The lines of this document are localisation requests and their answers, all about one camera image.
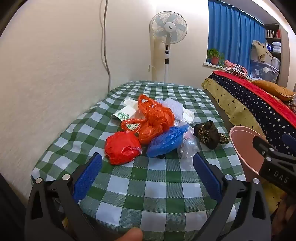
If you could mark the potted green plant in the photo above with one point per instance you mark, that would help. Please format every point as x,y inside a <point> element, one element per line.
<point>215,56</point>

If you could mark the green checkered tablecloth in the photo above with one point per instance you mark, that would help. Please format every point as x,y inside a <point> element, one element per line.
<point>148,185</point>

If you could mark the white bag with green print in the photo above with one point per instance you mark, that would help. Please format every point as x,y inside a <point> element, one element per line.
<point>124,112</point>

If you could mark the white plastic bag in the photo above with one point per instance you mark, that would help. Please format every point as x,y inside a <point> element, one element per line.
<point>188,117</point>

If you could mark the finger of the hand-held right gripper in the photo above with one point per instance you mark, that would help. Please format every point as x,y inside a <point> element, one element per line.
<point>289,141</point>
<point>263,149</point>

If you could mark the dark floral wrapper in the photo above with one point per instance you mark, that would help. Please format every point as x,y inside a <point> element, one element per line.
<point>207,134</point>

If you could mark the blue plastic bag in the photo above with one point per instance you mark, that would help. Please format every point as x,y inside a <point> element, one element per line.
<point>166,142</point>

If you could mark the person's left hand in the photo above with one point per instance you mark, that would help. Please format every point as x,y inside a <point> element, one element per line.
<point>130,235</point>

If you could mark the pale lilac foam net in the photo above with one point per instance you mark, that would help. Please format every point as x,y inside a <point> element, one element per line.
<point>172,107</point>

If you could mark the pink plastic bin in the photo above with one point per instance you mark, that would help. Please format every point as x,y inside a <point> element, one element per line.
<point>242,148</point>

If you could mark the pink cloth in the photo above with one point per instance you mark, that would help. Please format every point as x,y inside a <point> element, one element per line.
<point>228,63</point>

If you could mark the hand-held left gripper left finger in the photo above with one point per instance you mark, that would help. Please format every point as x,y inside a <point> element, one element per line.
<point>89,176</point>

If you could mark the star-print quilt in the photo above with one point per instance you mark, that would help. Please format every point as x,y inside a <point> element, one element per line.
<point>254,104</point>

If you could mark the striped clothes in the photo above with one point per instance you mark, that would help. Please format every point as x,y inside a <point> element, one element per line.
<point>238,70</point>

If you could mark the orange plastic bag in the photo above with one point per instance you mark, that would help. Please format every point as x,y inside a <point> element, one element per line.
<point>153,120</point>

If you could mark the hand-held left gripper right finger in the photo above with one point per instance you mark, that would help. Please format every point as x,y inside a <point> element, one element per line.
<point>205,176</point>

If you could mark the red blanket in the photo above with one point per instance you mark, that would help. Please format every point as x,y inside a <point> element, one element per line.
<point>266,93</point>

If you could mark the red plastic bag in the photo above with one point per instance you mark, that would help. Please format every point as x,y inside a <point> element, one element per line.
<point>121,148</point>

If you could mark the white windowsill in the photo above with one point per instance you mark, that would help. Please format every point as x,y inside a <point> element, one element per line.
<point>212,65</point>

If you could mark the clear plastic bag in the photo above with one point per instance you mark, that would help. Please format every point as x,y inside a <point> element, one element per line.
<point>188,146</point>

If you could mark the white standing fan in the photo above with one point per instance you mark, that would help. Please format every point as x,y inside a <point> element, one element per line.
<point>168,27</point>

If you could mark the clear storage box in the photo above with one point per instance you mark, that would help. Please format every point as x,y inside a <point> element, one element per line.
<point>263,70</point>

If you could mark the orange pillow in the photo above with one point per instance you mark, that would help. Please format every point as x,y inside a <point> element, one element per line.
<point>272,89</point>

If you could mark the beige jacket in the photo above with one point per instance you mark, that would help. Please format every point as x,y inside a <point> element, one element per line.
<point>260,49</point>

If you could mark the blue curtain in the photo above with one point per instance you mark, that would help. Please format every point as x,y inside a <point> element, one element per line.
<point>231,30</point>

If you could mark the bookshelf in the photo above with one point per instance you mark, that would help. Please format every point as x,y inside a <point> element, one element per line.
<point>274,34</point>

